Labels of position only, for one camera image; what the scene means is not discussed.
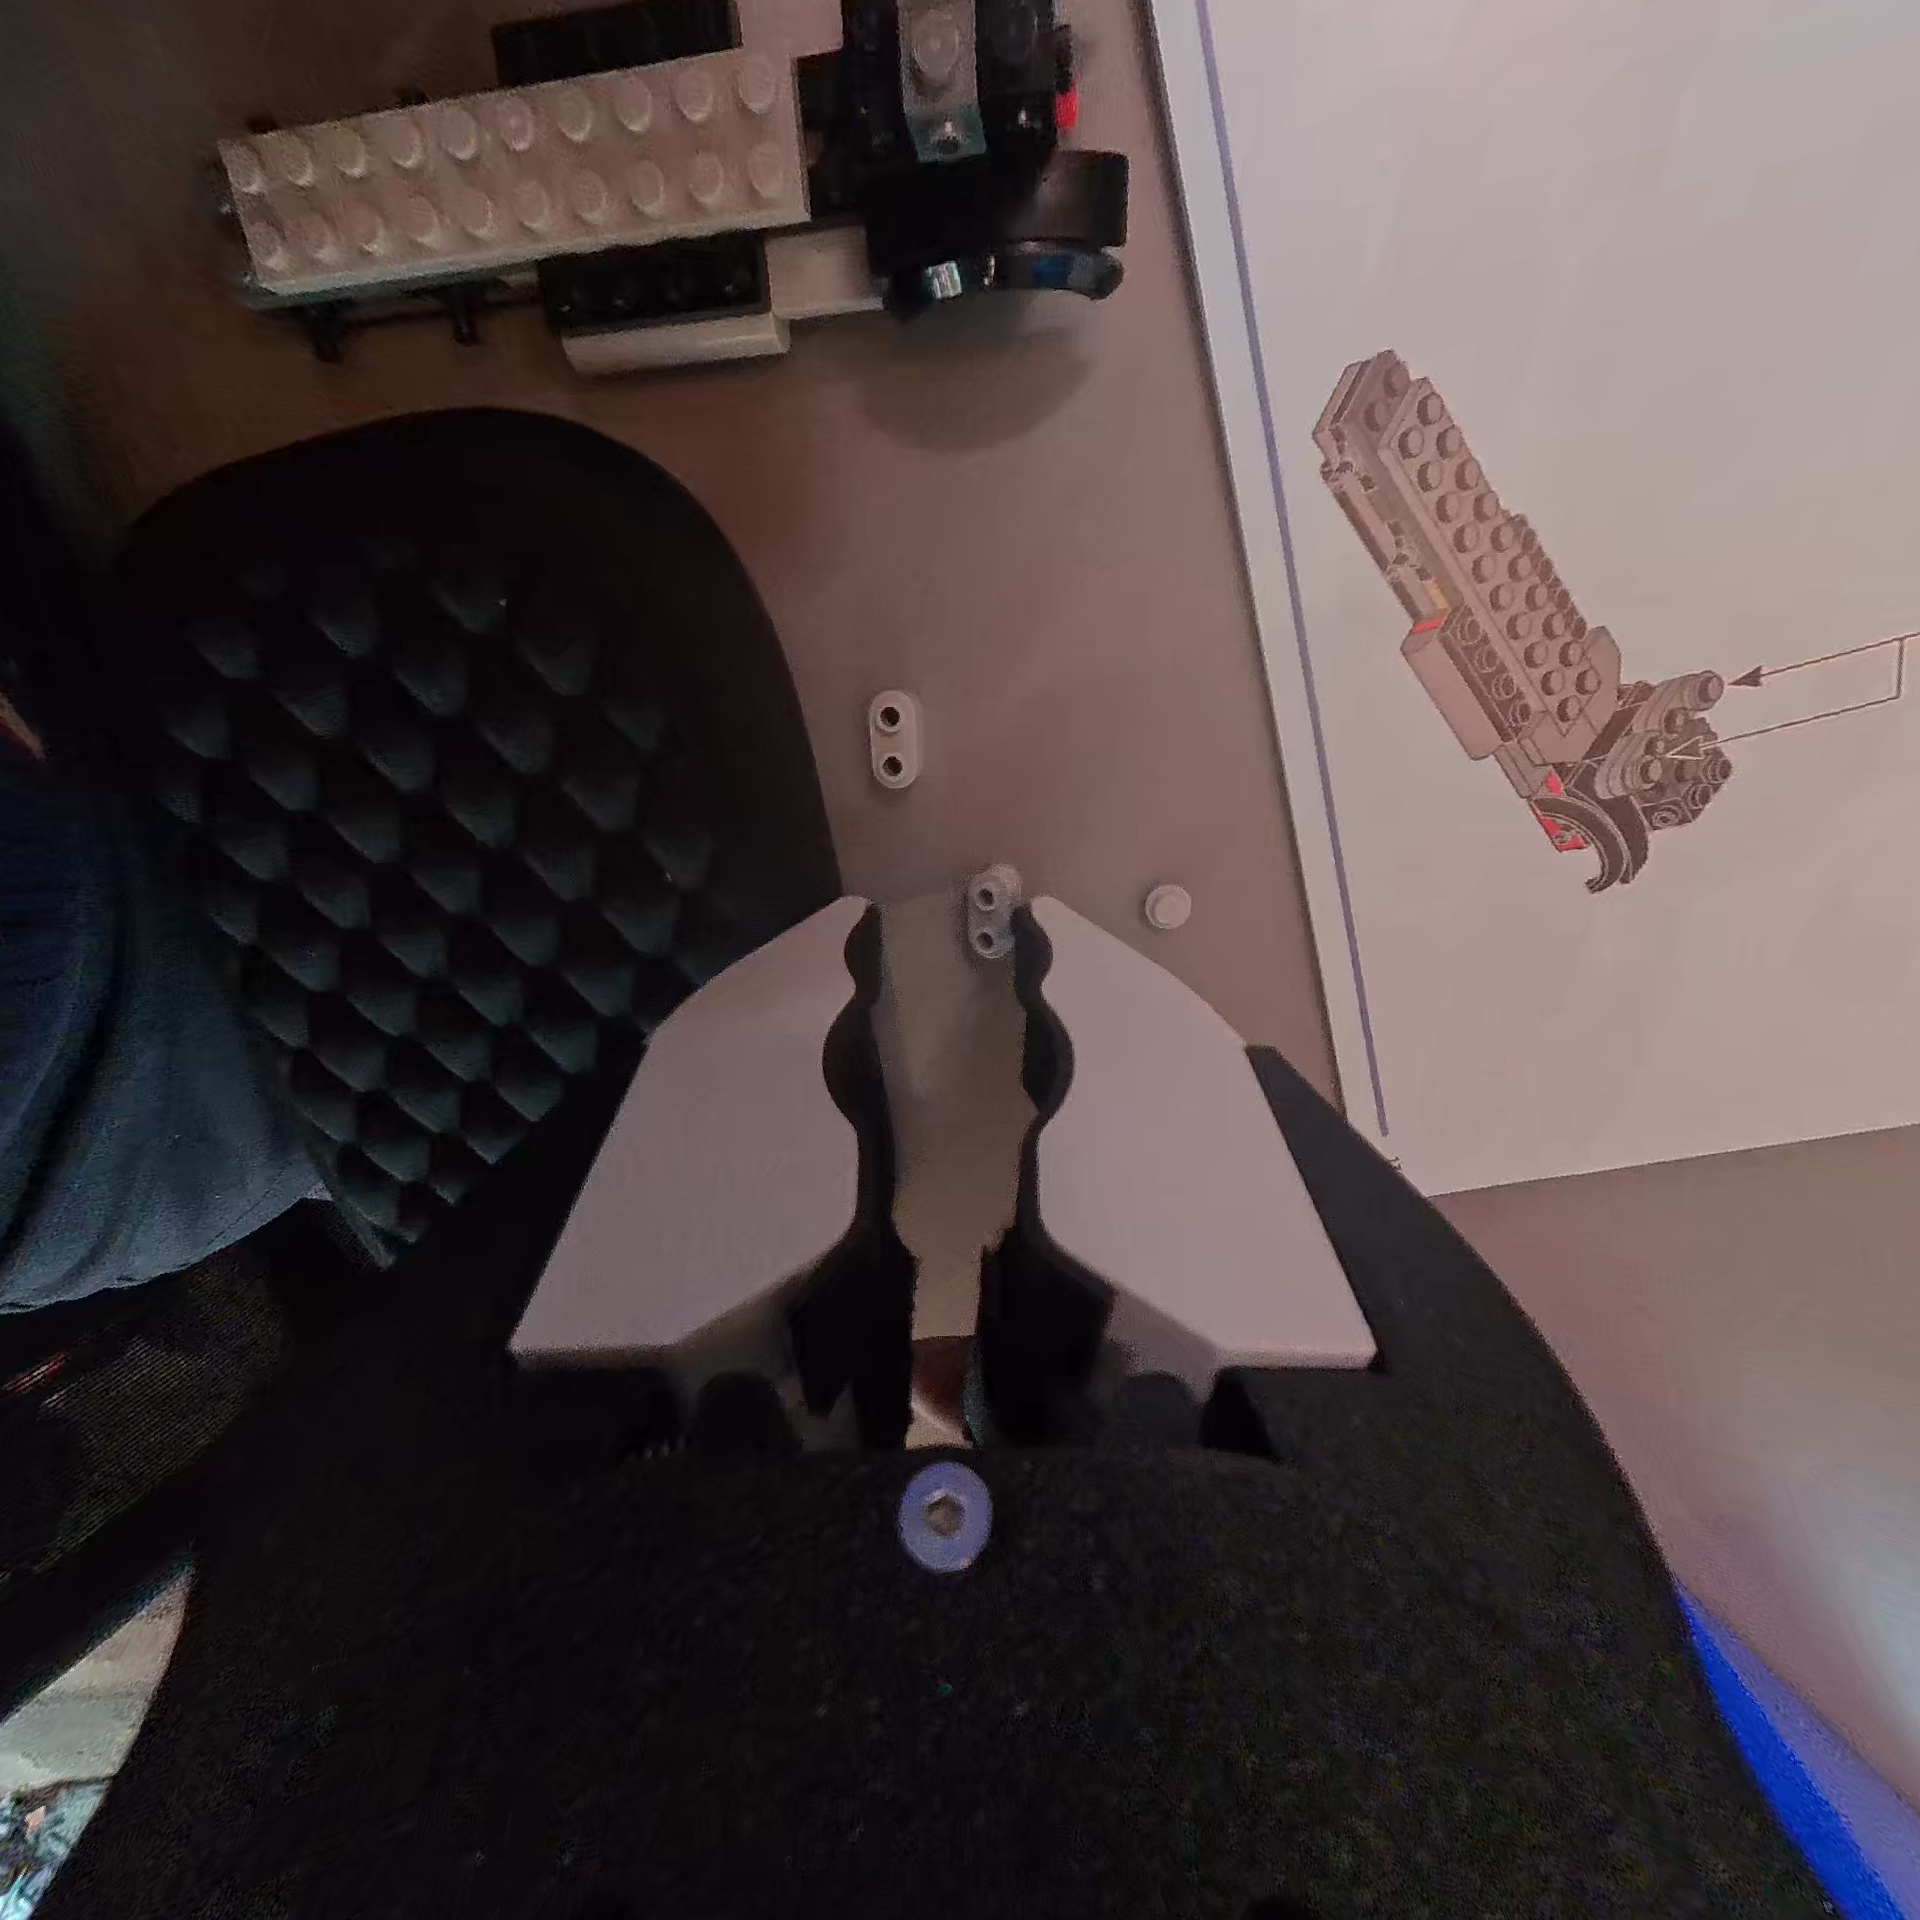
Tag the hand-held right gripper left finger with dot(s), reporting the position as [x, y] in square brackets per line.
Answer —
[705, 1185]

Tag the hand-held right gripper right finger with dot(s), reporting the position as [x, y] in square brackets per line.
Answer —
[1170, 1185]

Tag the small grey two-hole lego piece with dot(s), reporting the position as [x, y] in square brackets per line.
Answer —
[988, 914]
[896, 739]

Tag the small grey round lego stud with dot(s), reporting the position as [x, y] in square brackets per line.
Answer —
[1166, 909]

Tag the blue plastic bin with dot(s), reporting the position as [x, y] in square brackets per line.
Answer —
[1821, 1770]

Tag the open lego instruction booklet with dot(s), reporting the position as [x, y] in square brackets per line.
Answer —
[1574, 299]

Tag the grey and black lego build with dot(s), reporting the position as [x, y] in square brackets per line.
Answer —
[509, 181]

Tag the black textured foam pad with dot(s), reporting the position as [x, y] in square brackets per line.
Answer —
[451, 779]

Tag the dark blue cloth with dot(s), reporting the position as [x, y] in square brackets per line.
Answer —
[106, 1049]

